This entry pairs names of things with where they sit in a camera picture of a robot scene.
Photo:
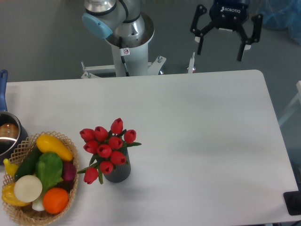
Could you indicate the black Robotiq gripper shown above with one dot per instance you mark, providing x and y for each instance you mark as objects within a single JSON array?
[{"x": 222, "y": 14}]

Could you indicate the red tulip bouquet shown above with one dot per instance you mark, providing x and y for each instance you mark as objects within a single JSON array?
[{"x": 105, "y": 147}]

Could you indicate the dark grey ribbed vase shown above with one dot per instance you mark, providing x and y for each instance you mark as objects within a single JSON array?
[{"x": 121, "y": 172}]

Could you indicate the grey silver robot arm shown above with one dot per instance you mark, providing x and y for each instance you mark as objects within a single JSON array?
[{"x": 104, "y": 18}]

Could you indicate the blue plastic bag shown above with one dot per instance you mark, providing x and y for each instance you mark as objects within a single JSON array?
[{"x": 282, "y": 15}]

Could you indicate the black device at table edge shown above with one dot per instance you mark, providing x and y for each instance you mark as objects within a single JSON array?
[{"x": 293, "y": 202}]

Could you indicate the purple red onion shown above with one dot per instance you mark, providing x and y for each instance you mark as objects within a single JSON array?
[{"x": 69, "y": 171}]

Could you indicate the yellow squash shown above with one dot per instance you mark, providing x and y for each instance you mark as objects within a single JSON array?
[{"x": 47, "y": 143}]

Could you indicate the green lettuce leaf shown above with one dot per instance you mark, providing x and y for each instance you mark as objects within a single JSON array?
[{"x": 49, "y": 169}]

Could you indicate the green cucumber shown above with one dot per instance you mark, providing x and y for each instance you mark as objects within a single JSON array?
[{"x": 28, "y": 165}]

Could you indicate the orange fruit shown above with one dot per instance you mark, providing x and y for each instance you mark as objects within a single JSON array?
[{"x": 55, "y": 200}]

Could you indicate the yellow bell pepper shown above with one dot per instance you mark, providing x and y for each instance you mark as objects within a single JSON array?
[{"x": 8, "y": 196}]

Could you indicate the white frame at right edge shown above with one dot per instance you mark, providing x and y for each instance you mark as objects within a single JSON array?
[{"x": 292, "y": 106}]

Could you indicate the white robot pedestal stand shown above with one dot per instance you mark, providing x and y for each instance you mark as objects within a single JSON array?
[{"x": 127, "y": 62}]

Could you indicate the blue handled saucepan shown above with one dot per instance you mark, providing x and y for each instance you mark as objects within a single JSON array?
[{"x": 12, "y": 133}]

